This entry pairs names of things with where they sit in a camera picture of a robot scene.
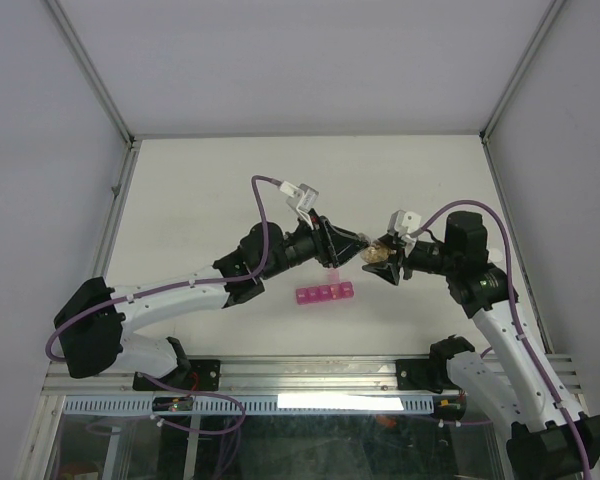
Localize aluminium frame post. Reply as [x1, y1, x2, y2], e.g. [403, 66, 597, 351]
[42, 0, 135, 146]
[479, 0, 569, 144]

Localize right aluminium frame post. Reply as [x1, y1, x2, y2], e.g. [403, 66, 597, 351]
[479, 0, 569, 144]

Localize pink weekly pill organizer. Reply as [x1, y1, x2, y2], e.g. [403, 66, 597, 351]
[295, 269, 355, 306]

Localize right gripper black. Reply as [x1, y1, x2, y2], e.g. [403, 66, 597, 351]
[362, 232, 459, 285]

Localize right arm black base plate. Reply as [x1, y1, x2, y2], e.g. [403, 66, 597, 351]
[395, 355, 488, 394]

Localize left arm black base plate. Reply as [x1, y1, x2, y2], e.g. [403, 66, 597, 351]
[157, 358, 221, 392]

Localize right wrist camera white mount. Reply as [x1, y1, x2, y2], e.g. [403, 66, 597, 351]
[387, 210, 422, 245]

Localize left aluminium frame post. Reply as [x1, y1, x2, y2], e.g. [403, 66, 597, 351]
[42, 0, 135, 146]

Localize clear bottle yellow capsules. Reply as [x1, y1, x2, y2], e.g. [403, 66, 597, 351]
[360, 239, 394, 264]

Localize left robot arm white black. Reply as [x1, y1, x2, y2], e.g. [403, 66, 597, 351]
[54, 212, 369, 389]

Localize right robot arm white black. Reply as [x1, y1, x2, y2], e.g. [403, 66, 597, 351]
[363, 210, 600, 479]

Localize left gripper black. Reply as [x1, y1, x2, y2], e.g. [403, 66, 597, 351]
[261, 210, 369, 281]

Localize grey slotted cable duct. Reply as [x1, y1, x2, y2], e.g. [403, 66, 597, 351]
[64, 394, 434, 417]

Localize aluminium mounting rail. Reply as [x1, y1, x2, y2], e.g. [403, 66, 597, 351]
[41, 354, 582, 396]

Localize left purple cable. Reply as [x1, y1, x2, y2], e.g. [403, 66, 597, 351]
[47, 174, 286, 364]

